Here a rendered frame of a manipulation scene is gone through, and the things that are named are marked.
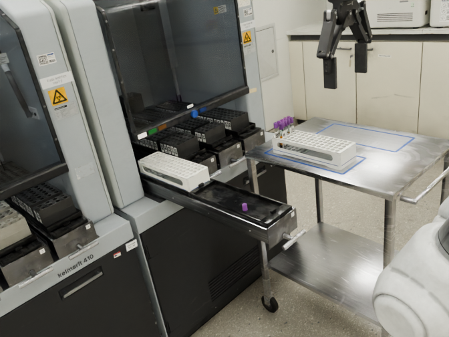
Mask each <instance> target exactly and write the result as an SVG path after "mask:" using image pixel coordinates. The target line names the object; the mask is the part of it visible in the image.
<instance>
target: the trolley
mask: <svg viewBox="0 0 449 337"><path fill-rule="evenodd" d="M294 130H299V131H303V132H309V133H313V134H319V135H322V136H328V137H332V138H338V139H342V140H348V141H352V142H356V160H355V161H353V162H352V163H351V164H349V165H347V166H346V167H345V168H343V169H342V170H337V169H334V168H329V167H327V166H324V165H322V164H317V163H314V162H309V161H306V160H301V159H299V158H294V157H291V156H287V155H281V154H277V153H274V152H273V143H272V139H271V140H269V141H267V142H265V143H263V144H262V145H260V146H258V147H256V148H254V149H252V150H250V151H248V152H246V153H245V158H247V168H248V174H249V183H250V188H251V192H253V193H256V194H258V195H259V186H258V180H257V170H256V164H255V161H258V162H262V163H265V164H269V165H272V166H275V167H279V168H281V169H285V170H288V171H292V172H294V173H299V174H302V175H305V176H308V177H312V178H315V196H316V208H317V224H316V225H315V226H314V227H312V228H311V229H310V230H308V232H306V234H304V235H303V236H302V237H300V238H299V239H298V240H297V241H296V242H294V244H292V245H291V246H290V247H289V248H287V249H286V250H285V251H284V250H283V251H282V252H280V253H279V254H278V255H276V256H275V257H274V258H273V259H272V260H270V261H269V262H268V261H267V251H266V245H265V242H263V241H260V240H257V243H258V248H259V258H260V263H261V273H262V279H263V288H264V293H265V294H264V296H262V298H261V301H262V304H263V306H264V307H265V309H266V310H268V311H269V312H272V313H275V312H276V311H277V310H278V308H279V306H278V303H277V301H276V299H275V298H274V293H273V292H272V291H271V284H270V278H269V269H272V270H273V271H276V272H277V273H279V274H281V275H283V276H285V277H286V278H288V279H290V280H292V281H294V282H296V283H298V284H299V285H301V286H303V287H305V288H307V289H308V290H311V291H312V292H315V293H316V294H319V295H320V296H322V297H324V298H326V299H328V300H329V301H331V302H333V303H335V304H337V305H339V306H341V307H342V308H345V309H346V310H349V311H350V312H352V313H354V314H356V315H358V316H360V317H362V318H363V319H365V320H367V321H369V322H371V323H373V324H375V325H376V326H379V327H380V328H382V337H391V335H390V334H389V333H388V332H387V331H386V330H385V329H384V327H383V326H382V325H381V324H380V322H379V321H378V319H377V317H376V313H375V310H374V308H373V303H372V300H373V291H374V287H375V284H376V281H377V278H378V276H379V274H380V273H381V272H382V271H383V270H384V269H385V268H386V267H387V266H388V265H389V264H390V263H391V261H392V259H393V258H394V257H395V256H396V255H397V254H398V253H399V252H400V251H398V250H396V249H394V245H395V228H396V198H398V197H399V196H400V195H401V194H402V193H403V192H404V191H405V190H406V189H407V188H409V187H410V186H411V185H412V184H413V183H415V182H416V181H417V180H418V179H419V178H420V177H421V176H422V175H423V174H425V173H426V172H427V171H428V170H429V169H430V168H432V167H433V166H434V165H435V164H436V163H437V162H438V161H439V160H440V159H442V158H443V157H444V169H443V173H442V174H441V175H440V176H439V177H438V178H437V179H435V180H434V181H433V182H432V183H431V184H430V185H429V186H428V187H427V188H425V189H424V190H423V191H422V192H421V193H420V194H419V195H418V196H417V197H416V198H415V199H413V198H410V197H406V196H403V195H401V197H400V201H403V202H406V203H410V204H413V205H416V204H417V203H418V202H419V201H420V200H422V199H423V198H424V197H425V196H426V195H427V194H428V193H429V192H430V191H431V190H432V189H433V188H434V187H435V186H436V185H437V184H438V183H439V182H440V181H441V180H442V191H441V198H440V205H441V204H442V203H443V202H444V201H445V200H446V199H447V198H448V197H449V140H448V139H444V138H437V137H433V136H425V135H421V134H413V133H409V132H402V131H397V130H390V129H385V128H378V127H373V126H366V125H362V124H354V123H350V122H342V121H338V120H330V119H326V118H319V117H312V118H311V119H309V120H307V121H305V122H303V123H301V124H300V125H298V126H296V127H294ZM322 181H326V182H328V183H333V184H335V185H339V186H342V187H346V188H349V189H353V190H356V191H359V192H363V193H366V194H369V195H373V196H376V197H380V198H383V199H385V212H384V244H383V245H382V244H380V243H377V242H375V241H372V240H369V239H366V238H365V237H361V236H359V235H356V234H354V233H350V232H349V231H346V230H343V229H340V228H338V227H335V226H332V225H330V224H327V223H324V219H323V192H322Z"/></svg>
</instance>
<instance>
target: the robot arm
mask: <svg viewBox="0 0 449 337"><path fill-rule="evenodd" d="M328 2H330V3H332V4H333V9H332V10H325V11H324V12H323V26H322V29H321V35H320V39H319V45H318V48H317V54H316V56H317V58H319V59H323V81H324V88H327V89H334V90H335V89H337V57H334V54H335V51H336V49H337V45H338V43H339V40H340V37H341V34H342V32H343V31H344V30H345V29H346V27H348V26H349V28H350V29H351V32H352V34H353V36H354V37H355V39H356V41H357V43H355V73H367V44H368V43H371V39H372V32H371V27H370V24H369V19H368V16H367V11H366V2H365V0H361V1H358V0H328ZM366 33H367V34H366ZM329 52H330V53H329ZM372 303H373V308H374V310H375V313H376V317H377V319H378V321H379V322H380V324H381V325H382V326H383V327H384V329H385V330H386V331H387V332H388V333H389V334H390V335H392V336H393V337H449V197H448V198H447V199H446V200H445V201H444V202H443V203H442V204H441V205H440V207H439V210H438V215H437V216H435V218H434V220H433V222H432V223H429V224H426V225H424V226H422V227H421V228H420V229H419V230H418V231H416V233H415V234H414V235H413V236H412V238H411V239H410V240H409V241H408V242H407V243H406V244H405V245H404V247H403V248H402V249H401V251H400V252H399V253H398V254H397V255H396V256H395V257H394V258H393V259H392V261H391V263H390V264H389V265H388V266H387V267H386V268H385V269H384V270H383V271H382V272H381V273H380V274H379V276H378V278H377V281H376V284H375V287H374V291H373V300H372Z"/></svg>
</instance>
